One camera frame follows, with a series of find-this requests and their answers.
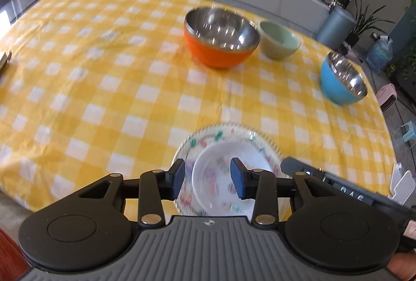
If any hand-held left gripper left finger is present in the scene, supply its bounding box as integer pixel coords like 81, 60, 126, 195
76, 159, 185, 227

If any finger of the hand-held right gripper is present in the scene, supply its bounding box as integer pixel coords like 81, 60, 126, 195
281, 156, 326, 180

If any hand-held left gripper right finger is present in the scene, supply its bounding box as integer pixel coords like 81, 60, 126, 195
230, 157, 327, 227

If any white small bowl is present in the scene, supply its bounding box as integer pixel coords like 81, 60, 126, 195
191, 141, 274, 220

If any white fruit print plate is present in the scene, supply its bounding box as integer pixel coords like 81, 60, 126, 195
176, 127, 284, 217

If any patterned paper plate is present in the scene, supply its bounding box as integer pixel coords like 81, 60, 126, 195
171, 121, 292, 218

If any blue steel bowl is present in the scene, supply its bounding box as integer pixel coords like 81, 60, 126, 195
320, 51, 369, 105

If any green ceramic bowl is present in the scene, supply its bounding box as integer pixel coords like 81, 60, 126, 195
259, 20, 301, 61

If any orange steel bowl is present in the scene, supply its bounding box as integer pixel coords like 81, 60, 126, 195
183, 7, 261, 69

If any green plastic stool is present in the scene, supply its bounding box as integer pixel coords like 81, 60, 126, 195
391, 120, 416, 147

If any yellow checkered tablecloth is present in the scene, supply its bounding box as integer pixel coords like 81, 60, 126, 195
0, 0, 396, 223

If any pink floral bag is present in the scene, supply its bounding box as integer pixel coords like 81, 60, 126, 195
341, 45, 361, 62

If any blue water jug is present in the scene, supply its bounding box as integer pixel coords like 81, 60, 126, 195
366, 35, 394, 72

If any blue trash bin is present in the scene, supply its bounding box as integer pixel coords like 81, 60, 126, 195
315, 5, 357, 51

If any potted snake plant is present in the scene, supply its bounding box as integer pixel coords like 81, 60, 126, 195
344, 0, 396, 48

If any dark drawer cabinet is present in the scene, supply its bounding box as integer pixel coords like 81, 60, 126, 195
386, 8, 416, 91

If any red clothing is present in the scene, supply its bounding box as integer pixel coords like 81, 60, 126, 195
0, 228, 30, 281

